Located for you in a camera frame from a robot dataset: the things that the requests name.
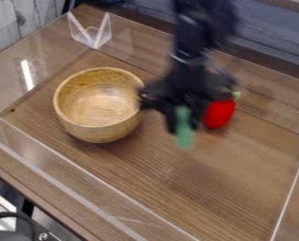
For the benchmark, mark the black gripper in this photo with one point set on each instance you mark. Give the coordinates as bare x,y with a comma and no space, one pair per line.
194,83

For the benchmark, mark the clear acrylic tray wall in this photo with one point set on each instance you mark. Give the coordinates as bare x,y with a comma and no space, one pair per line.
91,208

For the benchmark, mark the clear acrylic corner bracket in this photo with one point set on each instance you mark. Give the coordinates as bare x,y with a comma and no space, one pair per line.
89,36

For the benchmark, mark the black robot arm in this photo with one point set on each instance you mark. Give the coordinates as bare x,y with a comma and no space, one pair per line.
204,24

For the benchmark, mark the long green block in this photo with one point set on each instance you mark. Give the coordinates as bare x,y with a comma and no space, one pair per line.
184,131

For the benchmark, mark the red toy strawberry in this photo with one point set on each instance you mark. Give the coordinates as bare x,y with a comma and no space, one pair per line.
219,111

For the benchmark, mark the brown wooden bowl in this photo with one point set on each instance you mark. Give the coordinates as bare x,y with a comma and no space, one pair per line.
96,104

